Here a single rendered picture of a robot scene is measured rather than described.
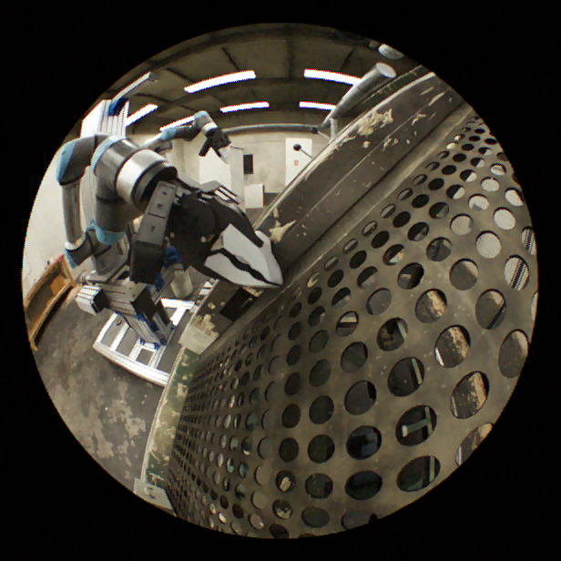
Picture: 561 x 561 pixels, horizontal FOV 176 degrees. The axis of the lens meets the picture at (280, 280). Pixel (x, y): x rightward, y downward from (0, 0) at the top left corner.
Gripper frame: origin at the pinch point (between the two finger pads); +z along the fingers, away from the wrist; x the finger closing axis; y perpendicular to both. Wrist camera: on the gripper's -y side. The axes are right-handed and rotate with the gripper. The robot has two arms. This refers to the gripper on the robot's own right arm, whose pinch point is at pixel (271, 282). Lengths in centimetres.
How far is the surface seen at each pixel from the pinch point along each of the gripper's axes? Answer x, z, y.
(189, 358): 37.9, -0.1, 3.0
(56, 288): 367, -322, 44
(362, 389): 53, 122, 31
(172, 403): 37.9, -0.1, -11.7
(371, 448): 27, 73, -19
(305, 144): -70, -31, 429
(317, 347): 3.9, 11.7, -1.4
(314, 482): 3.9, 11.6, -21.6
